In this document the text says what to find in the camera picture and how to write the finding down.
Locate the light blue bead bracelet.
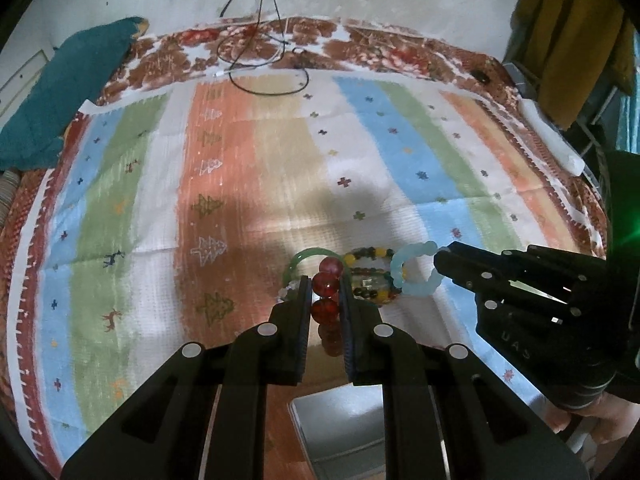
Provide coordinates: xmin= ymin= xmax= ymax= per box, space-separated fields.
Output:
xmin=389 ymin=240 xmax=445 ymax=297

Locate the yellow and dark bead bracelet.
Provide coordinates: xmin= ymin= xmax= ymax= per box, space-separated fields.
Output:
xmin=342 ymin=246 xmax=402 ymax=307

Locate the red bead bracelet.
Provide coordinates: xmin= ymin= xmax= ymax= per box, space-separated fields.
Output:
xmin=310 ymin=256 xmax=346 ymax=359

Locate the green jade bangle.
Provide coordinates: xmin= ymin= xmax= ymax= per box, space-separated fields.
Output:
xmin=278 ymin=247 xmax=345 ymax=301

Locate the right hand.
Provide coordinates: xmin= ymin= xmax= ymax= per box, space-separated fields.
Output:
xmin=544 ymin=392 xmax=640 ymax=444

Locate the silver metal tin box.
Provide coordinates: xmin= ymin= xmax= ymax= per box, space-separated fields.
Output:
xmin=290 ymin=385 xmax=386 ymax=480

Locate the white long object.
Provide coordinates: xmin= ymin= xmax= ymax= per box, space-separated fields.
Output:
xmin=518 ymin=99 xmax=586 ymax=177

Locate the striped colourful cloth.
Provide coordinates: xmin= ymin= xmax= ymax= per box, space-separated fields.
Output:
xmin=12 ymin=70 xmax=601 ymax=480

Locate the mustard yellow hanging cloth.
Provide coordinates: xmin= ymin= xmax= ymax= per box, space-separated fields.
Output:
xmin=513 ymin=0 xmax=636 ymax=130

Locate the striped grey pillow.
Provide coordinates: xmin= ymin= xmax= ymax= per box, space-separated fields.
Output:
xmin=0 ymin=169 xmax=22 ymax=226

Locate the teal blanket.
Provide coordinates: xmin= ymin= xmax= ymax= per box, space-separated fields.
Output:
xmin=1 ymin=16 xmax=149 ymax=171

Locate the white cable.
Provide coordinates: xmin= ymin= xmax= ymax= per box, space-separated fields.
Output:
xmin=210 ymin=16 xmax=292 ymax=79

